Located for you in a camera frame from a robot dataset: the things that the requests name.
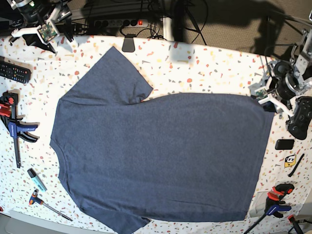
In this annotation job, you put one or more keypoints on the black game controller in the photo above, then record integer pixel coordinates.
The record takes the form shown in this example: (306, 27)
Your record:
(298, 124)

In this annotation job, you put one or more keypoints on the blue T-shirt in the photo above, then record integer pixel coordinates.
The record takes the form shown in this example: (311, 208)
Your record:
(186, 157)

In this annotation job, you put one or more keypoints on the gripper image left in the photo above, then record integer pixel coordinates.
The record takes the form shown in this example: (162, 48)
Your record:
(38, 14)

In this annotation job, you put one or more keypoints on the blue bar clamp right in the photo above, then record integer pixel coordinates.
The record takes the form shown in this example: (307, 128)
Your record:
(274, 203)

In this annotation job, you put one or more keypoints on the yellow face sticker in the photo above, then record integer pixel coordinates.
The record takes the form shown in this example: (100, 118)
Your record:
(290, 161)

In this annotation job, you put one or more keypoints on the black TV remote control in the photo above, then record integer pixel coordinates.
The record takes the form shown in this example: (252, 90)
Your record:
(14, 72)

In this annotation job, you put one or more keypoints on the orange clamp bottom right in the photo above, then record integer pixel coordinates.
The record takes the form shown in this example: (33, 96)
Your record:
(295, 226)

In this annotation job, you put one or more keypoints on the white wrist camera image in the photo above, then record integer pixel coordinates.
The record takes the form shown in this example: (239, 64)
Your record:
(47, 32)
(257, 91)

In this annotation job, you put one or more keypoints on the orange handled T-wrench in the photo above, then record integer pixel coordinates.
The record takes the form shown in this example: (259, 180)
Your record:
(35, 199)

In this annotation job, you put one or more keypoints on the white power strip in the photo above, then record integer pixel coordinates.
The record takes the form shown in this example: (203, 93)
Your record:
(116, 23)

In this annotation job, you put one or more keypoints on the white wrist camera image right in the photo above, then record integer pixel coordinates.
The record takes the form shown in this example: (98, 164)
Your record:
(257, 91)

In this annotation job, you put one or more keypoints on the blue bar clamp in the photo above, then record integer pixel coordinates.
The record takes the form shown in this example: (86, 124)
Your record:
(10, 119)
(274, 203)

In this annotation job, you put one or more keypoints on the blue bar clamp left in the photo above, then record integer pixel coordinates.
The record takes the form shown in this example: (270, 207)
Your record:
(10, 119)

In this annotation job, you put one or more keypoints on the black table clamp mount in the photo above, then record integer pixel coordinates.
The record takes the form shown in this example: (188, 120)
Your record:
(128, 44)

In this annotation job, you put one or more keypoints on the clear plastic bag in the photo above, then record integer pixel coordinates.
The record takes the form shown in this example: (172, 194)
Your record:
(258, 205)

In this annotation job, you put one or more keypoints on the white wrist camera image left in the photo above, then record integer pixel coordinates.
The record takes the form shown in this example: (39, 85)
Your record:
(47, 32)

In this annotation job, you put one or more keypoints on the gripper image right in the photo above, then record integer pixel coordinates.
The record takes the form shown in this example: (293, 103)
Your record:
(282, 85)

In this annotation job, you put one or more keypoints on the light blue highlighter pen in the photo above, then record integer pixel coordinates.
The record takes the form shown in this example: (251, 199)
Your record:
(37, 181)

